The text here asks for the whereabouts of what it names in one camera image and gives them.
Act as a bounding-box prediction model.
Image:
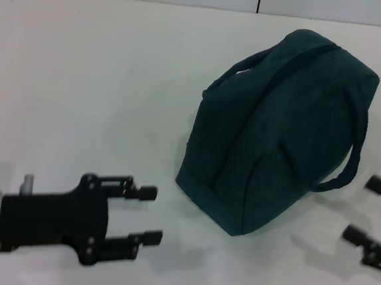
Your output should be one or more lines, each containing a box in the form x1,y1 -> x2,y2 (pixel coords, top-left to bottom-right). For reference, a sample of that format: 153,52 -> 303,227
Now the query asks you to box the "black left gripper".
0,163 -> 170,274

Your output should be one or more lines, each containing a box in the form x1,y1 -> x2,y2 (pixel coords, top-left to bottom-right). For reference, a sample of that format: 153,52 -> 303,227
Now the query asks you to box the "teal insulated lunch bag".
170,18 -> 381,248

